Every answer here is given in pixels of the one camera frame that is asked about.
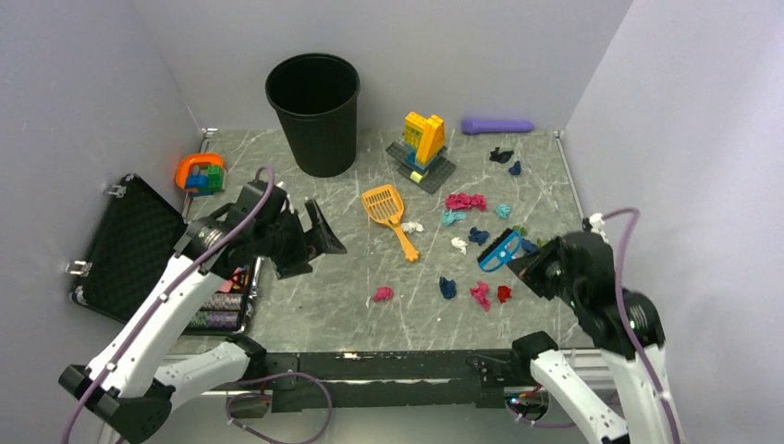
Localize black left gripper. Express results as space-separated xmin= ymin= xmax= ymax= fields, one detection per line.
xmin=253 ymin=200 xmax=346 ymax=280

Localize blue hand brush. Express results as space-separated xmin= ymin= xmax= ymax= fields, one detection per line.
xmin=477 ymin=228 xmax=523 ymax=273

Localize orange slotted scoop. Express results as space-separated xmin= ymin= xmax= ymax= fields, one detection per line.
xmin=361 ymin=184 xmax=420 ymax=263

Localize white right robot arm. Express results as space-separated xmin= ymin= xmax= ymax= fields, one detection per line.
xmin=507 ymin=232 xmax=684 ymax=443

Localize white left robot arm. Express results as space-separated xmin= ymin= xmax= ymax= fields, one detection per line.
xmin=59 ymin=179 xmax=345 ymax=443

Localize red paper scrap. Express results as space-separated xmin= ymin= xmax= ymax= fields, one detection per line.
xmin=496 ymin=286 xmax=512 ymax=304

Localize pink paper scrap front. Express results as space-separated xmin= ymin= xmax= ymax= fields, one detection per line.
xmin=470 ymin=281 xmax=491 ymax=312

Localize pink paper scrap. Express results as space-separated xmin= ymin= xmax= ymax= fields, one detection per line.
xmin=470 ymin=281 xmax=491 ymax=312
xmin=372 ymin=287 xmax=395 ymax=302

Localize navy paper scrap middle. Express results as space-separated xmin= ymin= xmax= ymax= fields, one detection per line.
xmin=468 ymin=227 xmax=489 ymax=246

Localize navy paper scrap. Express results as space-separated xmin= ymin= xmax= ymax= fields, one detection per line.
xmin=438 ymin=277 xmax=457 ymax=300
xmin=468 ymin=227 xmax=489 ymax=246

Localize pink paper scrap left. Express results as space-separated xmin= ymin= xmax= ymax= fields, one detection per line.
xmin=372 ymin=287 xmax=395 ymax=302

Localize navy paper scrap front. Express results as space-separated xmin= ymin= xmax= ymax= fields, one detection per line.
xmin=438 ymin=277 xmax=457 ymax=300

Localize teal paper scrap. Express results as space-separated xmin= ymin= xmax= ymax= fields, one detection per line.
xmin=441 ymin=209 xmax=466 ymax=226

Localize dark blue scrap far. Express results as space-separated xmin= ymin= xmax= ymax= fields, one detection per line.
xmin=508 ymin=160 xmax=522 ymax=177

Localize magenta paper scrap large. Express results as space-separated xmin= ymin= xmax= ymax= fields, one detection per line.
xmin=445 ymin=192 xmax=487 ymax=212

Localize white paper scrap near scoop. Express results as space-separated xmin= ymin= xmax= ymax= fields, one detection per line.
xmin=401 ymin=221 xmax=424 ymax=234

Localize black paper scrap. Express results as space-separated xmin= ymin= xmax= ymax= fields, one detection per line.
xmin=489 ymin=146 xmax=514 ymax=165

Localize yellow toy brick building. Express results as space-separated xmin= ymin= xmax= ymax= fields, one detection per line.
xmin=386 ymin=112 xmax=457 ymax=194

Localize purple cylinder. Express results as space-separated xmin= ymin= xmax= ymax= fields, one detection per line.
xmin=460 ymin=117 xmax=535 ymax=135

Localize black plastic bin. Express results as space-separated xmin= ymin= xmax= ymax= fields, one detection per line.
xmin=264 ymin=53 xmax=361 ymax=178

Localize black open case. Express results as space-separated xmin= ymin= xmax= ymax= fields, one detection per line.
xmin=69 ymin=174 xmax=256 ymax=336

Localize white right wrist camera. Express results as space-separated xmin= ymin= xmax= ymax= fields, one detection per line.
xmin=582 ymin=213 xmax=609 ymax=243

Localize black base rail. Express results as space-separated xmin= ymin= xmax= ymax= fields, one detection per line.
xmin=265 ymin=349 xmax=535 ymax=413

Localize orange ring toy bricks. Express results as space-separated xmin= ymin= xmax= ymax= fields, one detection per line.
xmin=174 ymin=153 xmax=226 ymax=197

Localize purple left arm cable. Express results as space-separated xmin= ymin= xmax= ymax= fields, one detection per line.
xmin=59 ymin=166 xmax=276 ymax=444

